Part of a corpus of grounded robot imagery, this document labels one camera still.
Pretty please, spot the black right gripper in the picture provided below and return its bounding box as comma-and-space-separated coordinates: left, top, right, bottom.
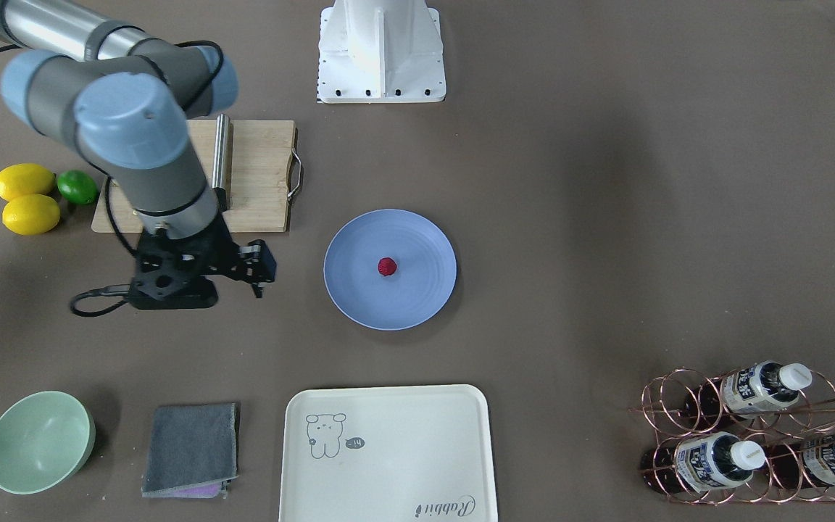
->
130, 214, 276, 310

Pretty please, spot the red strawberry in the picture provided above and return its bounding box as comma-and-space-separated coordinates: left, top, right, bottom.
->
377, 257, 398, 277

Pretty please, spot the blue round plate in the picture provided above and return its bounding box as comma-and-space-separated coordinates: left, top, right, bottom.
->
323, 209, 457, 331

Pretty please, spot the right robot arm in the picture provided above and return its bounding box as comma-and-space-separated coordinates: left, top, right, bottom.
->
0, 1, 276, 318

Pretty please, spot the steel muddler black tip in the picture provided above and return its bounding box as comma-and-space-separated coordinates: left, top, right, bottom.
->
211, 113, 233, 212

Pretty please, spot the wooden cutting board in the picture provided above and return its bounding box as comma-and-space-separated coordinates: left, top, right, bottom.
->
91, 119, 301, 234

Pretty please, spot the grey folded cloth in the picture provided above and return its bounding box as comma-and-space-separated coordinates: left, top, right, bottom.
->
141, 402, 241, 499

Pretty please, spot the green lime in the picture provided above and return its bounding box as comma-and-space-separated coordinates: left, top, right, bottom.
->
56, 170, 99, 205

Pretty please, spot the lower whole lemon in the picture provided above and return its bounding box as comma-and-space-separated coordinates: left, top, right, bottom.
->
2, 193, 61, 236

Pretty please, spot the whole lemon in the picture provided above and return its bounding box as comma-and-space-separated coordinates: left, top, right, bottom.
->
2, 193, 61, 236
0, 162, 55, 202

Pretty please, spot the cream rabbit tray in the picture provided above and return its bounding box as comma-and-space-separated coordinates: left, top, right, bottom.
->
278, 384, 499, 521

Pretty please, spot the upper whole lemon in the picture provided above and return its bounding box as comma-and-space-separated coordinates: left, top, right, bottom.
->
0, 162, 55, 202

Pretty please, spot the mint green bowl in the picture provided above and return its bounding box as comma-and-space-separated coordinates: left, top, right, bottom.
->
0, 391, 96, 495

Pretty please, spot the front tea bottle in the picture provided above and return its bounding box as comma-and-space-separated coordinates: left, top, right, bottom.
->
639, 431, 768, 495

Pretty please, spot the tea bottle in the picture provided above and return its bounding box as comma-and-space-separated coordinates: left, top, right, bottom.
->
684, 360, 814, 428
639, 431, 768, 495
766, 434, 835, 489

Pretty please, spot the back tea bottle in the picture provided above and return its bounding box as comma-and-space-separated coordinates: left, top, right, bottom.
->
766, 434, 835, 489
684, 360, 814, 428

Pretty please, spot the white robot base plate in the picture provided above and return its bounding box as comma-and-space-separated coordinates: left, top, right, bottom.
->
316, 1, 447, 104

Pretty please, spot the copper wire bottle rack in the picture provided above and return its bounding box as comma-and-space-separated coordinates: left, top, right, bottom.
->
628, 367, 835, 506

